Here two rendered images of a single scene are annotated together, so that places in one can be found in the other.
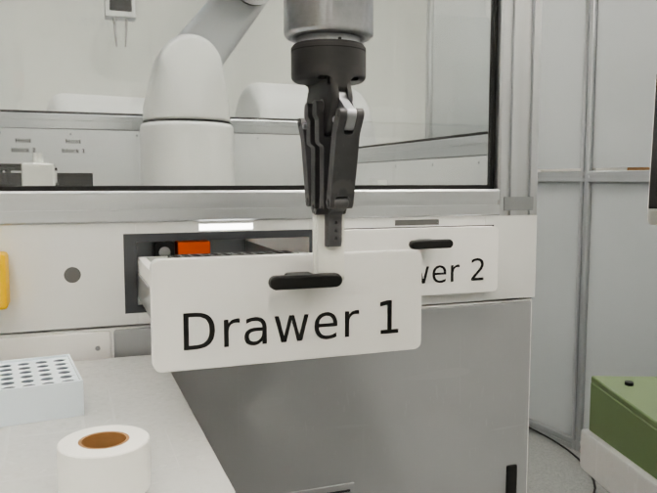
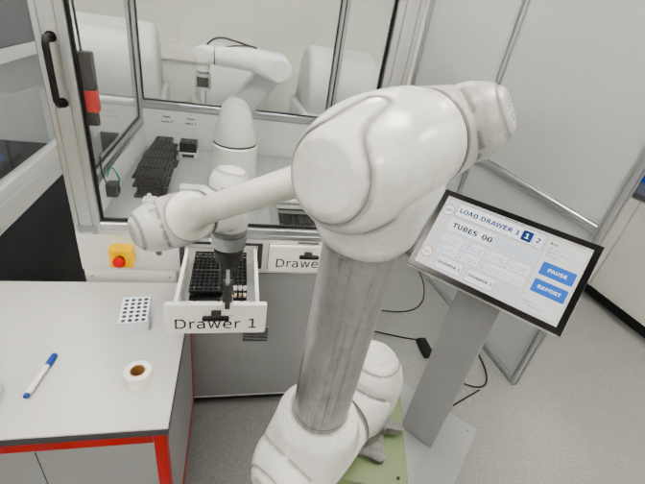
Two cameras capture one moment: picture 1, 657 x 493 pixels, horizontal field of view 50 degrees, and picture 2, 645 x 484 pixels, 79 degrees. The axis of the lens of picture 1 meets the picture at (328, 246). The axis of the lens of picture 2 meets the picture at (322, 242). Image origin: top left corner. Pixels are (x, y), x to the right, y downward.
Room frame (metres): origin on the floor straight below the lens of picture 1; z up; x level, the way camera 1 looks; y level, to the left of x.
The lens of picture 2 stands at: (-0.10, -0.32, 1.70)
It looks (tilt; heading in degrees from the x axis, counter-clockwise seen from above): 31 degrees down; 6
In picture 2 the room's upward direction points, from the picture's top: 10 degrees clockwise
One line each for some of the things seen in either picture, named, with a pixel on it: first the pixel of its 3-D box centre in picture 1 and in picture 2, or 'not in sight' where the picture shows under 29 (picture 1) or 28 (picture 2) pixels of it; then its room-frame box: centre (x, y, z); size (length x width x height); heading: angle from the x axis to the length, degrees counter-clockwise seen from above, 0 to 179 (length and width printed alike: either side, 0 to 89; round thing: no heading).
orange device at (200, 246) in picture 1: (181, 255); not in sight; (1.38, 0.29, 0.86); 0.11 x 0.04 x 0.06; 110
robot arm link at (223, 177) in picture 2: not in sight; (226, 199); (0.70, 0.01, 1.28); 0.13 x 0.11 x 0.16; 150
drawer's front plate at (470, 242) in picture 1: (418, 261); (306, 258); (1.13, -0.15, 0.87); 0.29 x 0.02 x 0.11; 110
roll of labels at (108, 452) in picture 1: (105, 464); (138, 375); (0.53, 0.18, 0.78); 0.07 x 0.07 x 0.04
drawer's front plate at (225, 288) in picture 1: (293, 306); (216, 317); (0.72, 0.04, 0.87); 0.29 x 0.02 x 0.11; 110
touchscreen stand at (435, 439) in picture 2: not in sight; (446, 368); (1.11, -0.80, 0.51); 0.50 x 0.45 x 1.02; 154
